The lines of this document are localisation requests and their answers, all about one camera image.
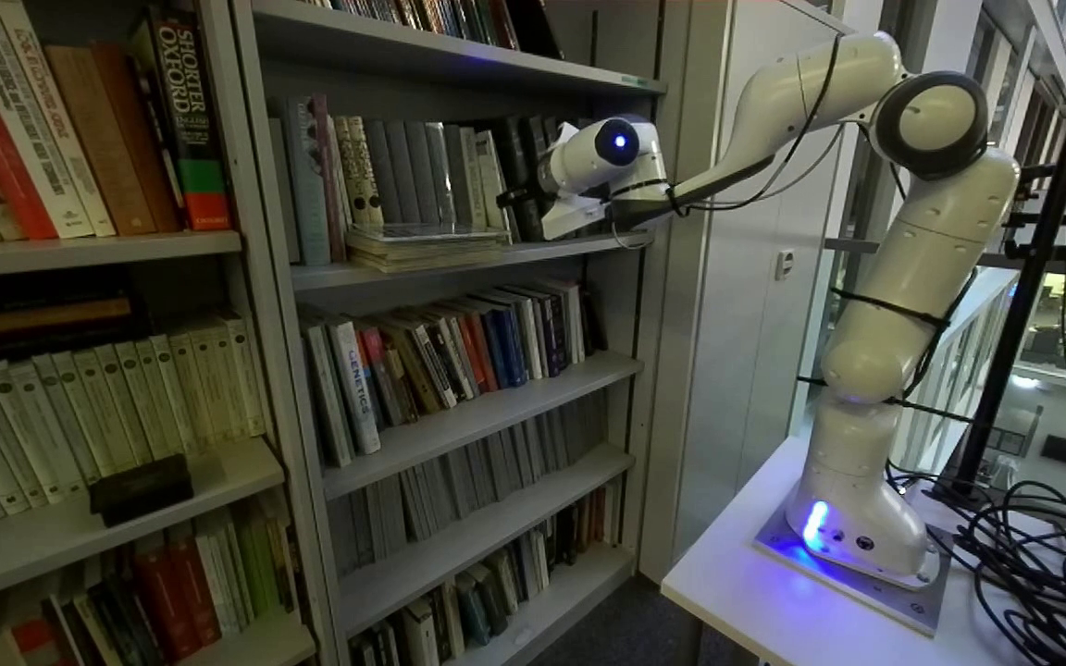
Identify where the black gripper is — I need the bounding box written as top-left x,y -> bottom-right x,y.
497,156 -> 552,242

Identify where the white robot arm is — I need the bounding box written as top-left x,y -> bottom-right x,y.
505,33 -> 1017,590

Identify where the stack of thin flat books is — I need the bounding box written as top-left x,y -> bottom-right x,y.
346,237 -> 498,270

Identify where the black box on shelf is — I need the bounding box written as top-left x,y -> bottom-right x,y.
90,454 -> 193,527

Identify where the grey metal bookshelf right unit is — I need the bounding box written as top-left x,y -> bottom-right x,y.
230,0 -> 658,666

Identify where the grey metal bookshelf unit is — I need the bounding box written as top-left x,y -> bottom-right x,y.
0,0 -> 314,666
230,0 -> 658,666

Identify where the dark book with green base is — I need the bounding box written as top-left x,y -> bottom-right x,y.
129,5 -> 233,233

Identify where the brown hardcover book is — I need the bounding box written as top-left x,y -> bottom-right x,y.
43,43 -> 177,237

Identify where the grey metal bookshelf left unit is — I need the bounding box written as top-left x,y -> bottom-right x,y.
0,0 -> 314,666

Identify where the black metal stand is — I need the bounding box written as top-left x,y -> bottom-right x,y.
940,132 -> 1066,501

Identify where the white table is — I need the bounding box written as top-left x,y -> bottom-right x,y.
661,437 -> 1066,666

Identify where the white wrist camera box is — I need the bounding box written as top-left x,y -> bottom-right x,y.
541,196 -> 607,242

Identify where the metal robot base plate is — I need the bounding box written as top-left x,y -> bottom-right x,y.
755,502 -> 952,635

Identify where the black cable bundle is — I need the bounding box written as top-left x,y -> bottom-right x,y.
889,474 -> 1066,666

